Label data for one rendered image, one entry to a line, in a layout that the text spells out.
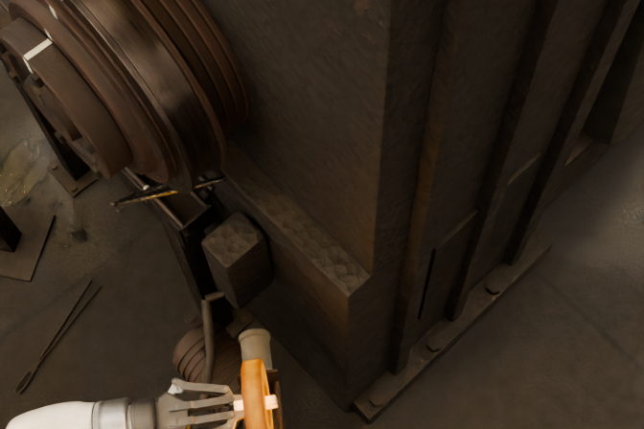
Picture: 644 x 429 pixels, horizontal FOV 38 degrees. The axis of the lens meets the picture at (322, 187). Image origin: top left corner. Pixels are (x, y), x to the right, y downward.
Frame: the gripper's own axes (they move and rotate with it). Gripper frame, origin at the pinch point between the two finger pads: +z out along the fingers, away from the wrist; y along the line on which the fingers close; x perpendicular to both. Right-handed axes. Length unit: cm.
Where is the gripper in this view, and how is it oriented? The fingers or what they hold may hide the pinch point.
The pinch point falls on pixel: (255, 404)
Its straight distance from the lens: 159.6
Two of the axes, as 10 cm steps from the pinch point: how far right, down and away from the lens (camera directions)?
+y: 1.4, 8.8, -4.4
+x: -0.6, -4.4, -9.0
